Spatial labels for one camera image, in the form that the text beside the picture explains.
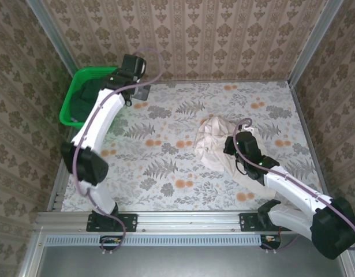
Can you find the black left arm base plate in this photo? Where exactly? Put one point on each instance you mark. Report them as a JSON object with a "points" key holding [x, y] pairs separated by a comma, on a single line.
{"points": [[131, 222]]}

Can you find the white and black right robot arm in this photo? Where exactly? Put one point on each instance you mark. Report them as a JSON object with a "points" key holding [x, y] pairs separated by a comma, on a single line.
{"points": [[292, 189]]}

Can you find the aluminium frame post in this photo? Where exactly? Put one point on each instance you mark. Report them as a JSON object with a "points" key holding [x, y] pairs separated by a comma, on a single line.
{"points": [[52, 34], [316, 34]]}

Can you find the aluminium table side rail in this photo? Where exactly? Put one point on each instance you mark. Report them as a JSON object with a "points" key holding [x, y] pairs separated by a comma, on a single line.
{"points": [[57, 199], [303, 115]]}

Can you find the floral table mat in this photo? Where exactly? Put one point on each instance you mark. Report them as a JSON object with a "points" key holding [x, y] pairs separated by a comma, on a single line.
{"points": [[165, 187]]}

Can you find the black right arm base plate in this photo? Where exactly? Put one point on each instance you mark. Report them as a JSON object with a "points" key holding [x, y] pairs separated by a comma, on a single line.
{"points": [[246, 222]]}

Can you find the grey metal panel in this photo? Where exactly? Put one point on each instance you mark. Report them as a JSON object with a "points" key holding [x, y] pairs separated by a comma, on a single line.
{"points": [[180, 262]]}

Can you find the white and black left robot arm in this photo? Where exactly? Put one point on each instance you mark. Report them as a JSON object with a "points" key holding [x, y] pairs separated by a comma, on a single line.
{"points": [[99, 121]]}

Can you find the cream t-shirt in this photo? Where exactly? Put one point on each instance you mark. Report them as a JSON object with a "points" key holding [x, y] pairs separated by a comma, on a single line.
{"points": [[209, 138]]}

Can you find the green plastic basket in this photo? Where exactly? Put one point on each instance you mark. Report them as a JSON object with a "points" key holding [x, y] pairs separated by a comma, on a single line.
{"points": [[68, 98]]}

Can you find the long aluminium mounting rail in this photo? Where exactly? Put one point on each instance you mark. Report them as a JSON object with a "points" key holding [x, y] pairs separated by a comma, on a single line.
{"points": [[188, 220]]}

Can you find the dark green t-shirt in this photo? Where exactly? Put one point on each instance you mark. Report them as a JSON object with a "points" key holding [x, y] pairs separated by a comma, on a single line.
{"points": [[79, 104]]}

